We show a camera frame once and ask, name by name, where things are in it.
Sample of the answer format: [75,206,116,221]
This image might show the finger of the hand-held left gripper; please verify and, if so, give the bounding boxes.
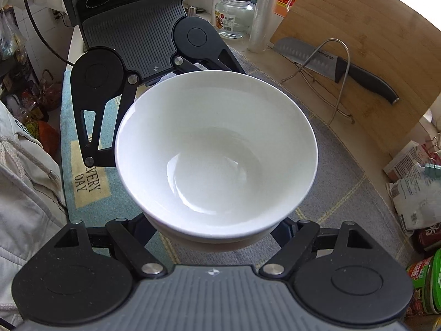
[73,73,141,168]
[172,39,248,75]

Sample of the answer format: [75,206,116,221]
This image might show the person's beige jacket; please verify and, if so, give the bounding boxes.
[0,102,68,331]

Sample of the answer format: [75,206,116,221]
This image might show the white printed bag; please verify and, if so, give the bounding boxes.
[386,162,441,231]

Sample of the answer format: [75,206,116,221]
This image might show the wicker basket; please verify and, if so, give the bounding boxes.
[38,69,63,111]

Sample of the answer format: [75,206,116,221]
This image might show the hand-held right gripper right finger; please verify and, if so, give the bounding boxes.
[258,217,374,280]

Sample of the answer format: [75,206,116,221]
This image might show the thick clear plastic roll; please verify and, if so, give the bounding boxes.
[249,0,276,52]

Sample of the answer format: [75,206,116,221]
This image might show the black handled kitchen knife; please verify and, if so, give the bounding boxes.
[274,37,400,106]

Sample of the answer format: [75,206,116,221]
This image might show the bamboo cutting board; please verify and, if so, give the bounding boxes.
[270,0,441,154]

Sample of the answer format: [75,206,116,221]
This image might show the clear glass jar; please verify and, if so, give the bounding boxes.
[214,0,257,39]

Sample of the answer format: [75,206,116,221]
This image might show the printed teal grey mat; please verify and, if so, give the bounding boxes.
[60,39,414,273]

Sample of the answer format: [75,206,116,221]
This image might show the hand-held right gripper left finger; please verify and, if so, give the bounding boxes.
[53,214,168,280]

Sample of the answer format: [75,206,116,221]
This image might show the metal wire rack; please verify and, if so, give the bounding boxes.
[281,39,355,125]

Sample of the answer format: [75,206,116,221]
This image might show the green lid sauce jar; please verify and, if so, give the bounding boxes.
[406,255,441,316]

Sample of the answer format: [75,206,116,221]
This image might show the dark soy sauce bottle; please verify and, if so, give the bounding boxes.
[412,222,441,254]

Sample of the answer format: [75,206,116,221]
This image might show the black cable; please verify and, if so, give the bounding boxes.
[15,0,74,67]

